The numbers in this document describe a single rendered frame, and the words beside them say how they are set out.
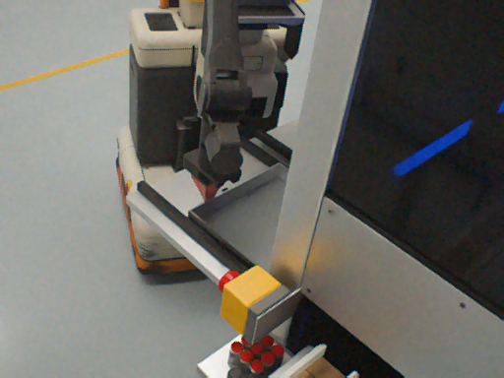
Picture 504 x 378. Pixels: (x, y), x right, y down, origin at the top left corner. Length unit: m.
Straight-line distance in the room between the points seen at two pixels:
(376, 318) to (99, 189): 1.97
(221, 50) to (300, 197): 0.34
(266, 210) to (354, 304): 0.45
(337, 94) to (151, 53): 1.39
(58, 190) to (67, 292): 0.57
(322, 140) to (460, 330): 0.28
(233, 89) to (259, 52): 0.81
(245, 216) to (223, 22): 0.39
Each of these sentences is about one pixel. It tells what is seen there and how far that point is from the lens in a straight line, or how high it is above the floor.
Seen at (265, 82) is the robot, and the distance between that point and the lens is 1.89.
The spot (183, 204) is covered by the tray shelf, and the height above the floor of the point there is 0.88.
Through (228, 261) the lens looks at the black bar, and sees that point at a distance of 1.13.
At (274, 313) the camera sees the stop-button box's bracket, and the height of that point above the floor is 1.01.
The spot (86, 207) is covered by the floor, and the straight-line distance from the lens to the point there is 2.60.
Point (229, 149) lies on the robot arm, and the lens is 1.04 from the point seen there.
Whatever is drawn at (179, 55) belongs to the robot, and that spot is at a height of 0.74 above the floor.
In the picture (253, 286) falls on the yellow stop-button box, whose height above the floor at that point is 1.03.
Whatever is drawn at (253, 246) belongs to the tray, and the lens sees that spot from 1.19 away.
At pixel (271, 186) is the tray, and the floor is 0.88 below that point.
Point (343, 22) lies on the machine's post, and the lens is 0.71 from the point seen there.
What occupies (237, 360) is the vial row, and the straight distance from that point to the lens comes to 0.99.
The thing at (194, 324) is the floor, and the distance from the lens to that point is 2.18.
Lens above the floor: 1.70
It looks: 39 degrees down
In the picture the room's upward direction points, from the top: 9 degrees clockwise
